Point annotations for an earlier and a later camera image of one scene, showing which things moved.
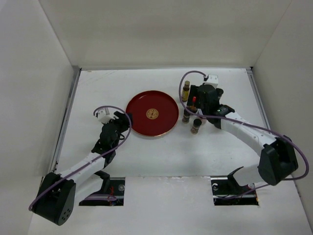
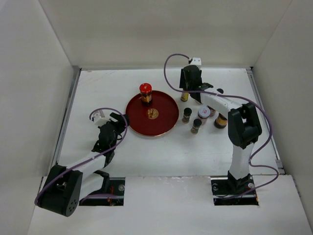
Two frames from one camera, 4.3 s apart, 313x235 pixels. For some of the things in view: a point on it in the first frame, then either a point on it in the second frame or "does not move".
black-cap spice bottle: x=186 y=118 does not move
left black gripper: x=123 y=121 does not move
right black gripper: x=194 y=92 -> x=182 y=83
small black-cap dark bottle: x=220 y=92 does not move
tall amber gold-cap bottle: x=185 y=91 does not move
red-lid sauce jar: x=193 y=106 -> x=145 y=89
